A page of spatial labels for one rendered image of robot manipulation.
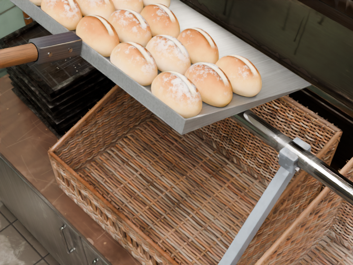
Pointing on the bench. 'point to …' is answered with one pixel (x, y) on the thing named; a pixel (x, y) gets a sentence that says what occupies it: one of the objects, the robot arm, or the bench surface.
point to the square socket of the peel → (56, 47)
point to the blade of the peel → (281, 86)
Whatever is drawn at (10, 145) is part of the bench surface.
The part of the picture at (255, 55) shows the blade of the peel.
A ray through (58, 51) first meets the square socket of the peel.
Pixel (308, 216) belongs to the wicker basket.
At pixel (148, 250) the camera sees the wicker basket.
